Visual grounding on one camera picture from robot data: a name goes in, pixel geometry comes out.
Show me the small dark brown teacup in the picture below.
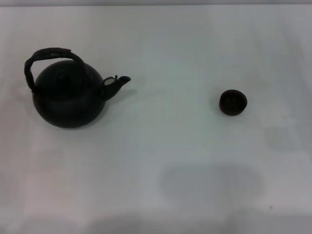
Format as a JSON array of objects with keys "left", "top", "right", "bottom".
[{"left": 219, "top": 89, "right": 248, "bottom": 115}]

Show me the black round teapot with handle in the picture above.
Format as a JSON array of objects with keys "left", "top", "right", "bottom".
[{"left": 24, "top": 47, "right": 132, "bottom": 129}]

